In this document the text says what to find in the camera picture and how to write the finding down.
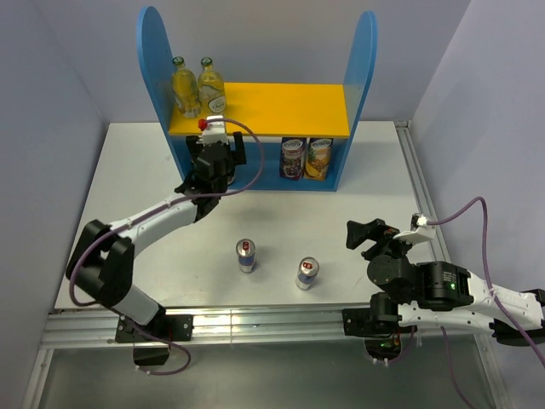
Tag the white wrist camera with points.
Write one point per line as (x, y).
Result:
(213, 130)
(420, 231)

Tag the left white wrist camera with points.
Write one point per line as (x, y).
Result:
(213, 130)

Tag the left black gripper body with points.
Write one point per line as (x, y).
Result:
(231, 158)

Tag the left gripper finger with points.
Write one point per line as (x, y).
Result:
(238, 153)
(194, 146)

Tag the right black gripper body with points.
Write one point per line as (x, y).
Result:
(390, 245)

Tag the blue and yellow shelf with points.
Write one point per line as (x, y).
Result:
(271, 110)

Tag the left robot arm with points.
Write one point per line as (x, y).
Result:
(102, 264)

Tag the aluminium mounting rail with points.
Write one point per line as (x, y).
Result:
(92, 329)

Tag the aluminium side rail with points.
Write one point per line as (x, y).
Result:
(438, 246)

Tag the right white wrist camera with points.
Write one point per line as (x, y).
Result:
(420, 231)

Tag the purple juice carton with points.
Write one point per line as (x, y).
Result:
(292, 153)

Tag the yellow pineapple juice carton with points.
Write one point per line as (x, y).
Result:
(318, 158)

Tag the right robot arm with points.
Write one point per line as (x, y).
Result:
(419, 296)

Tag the green glass bottle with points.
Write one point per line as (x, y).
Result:
(230, 173)

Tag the clear water bottle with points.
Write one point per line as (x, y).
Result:
(211, 88)
(184, 85)

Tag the red bull can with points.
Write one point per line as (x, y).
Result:
(307, 272)
(245, 250)

